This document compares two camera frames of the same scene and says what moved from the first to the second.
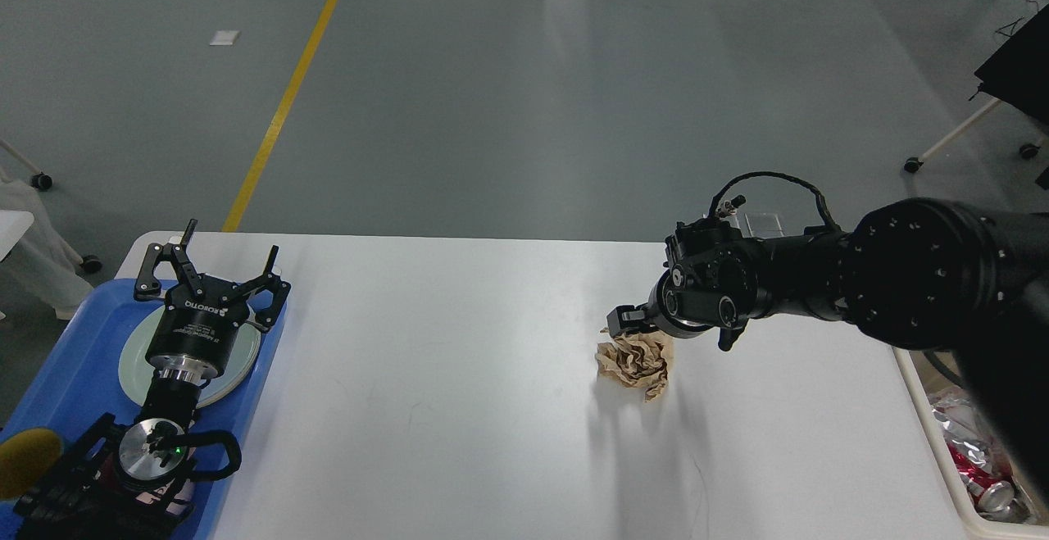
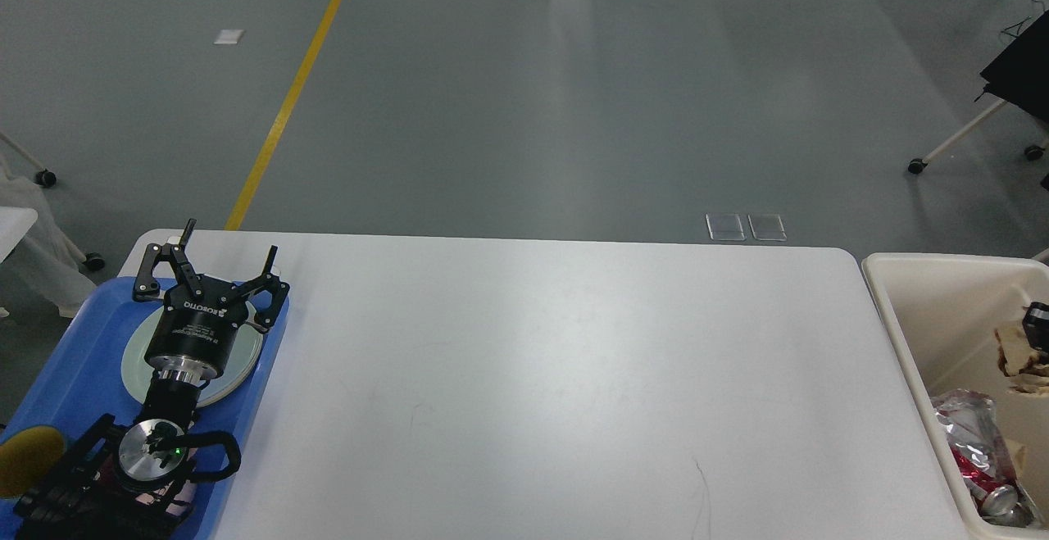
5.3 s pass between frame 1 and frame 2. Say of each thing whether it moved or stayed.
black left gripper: stayed
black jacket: stayed
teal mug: stayed
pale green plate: stayed
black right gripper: moved
